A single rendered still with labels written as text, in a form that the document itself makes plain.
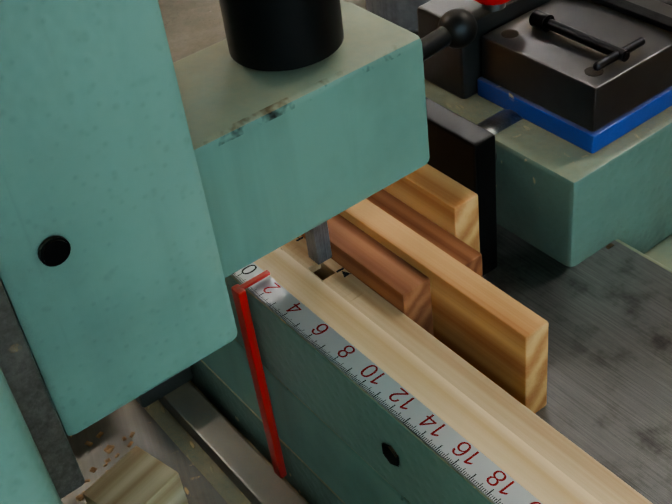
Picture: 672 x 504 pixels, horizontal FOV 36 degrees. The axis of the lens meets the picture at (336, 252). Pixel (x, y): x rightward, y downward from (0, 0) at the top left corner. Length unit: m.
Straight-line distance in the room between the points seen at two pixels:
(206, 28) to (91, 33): 2.56
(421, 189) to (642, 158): 0.13
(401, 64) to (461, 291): 0.11
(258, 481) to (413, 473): 0.17
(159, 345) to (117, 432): 0.28
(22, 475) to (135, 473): 0.25
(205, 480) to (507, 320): 0.24
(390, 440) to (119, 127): 0.19
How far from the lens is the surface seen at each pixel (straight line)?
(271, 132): 0.44
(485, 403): 0.47
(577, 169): 0.57
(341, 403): 0.49
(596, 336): 0.56
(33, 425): 0.39
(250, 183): 0.44
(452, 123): 0.55
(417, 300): 0.52
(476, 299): 0.50
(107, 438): 0.69
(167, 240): 0.38
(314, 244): 0.53
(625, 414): 0.53
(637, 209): 0.62
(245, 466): 0.63
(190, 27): 2.92
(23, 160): 0.34
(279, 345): 0.52
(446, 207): 0.54
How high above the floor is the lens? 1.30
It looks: 40 degrees down
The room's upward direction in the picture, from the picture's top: 8 degrees counter-clockwise
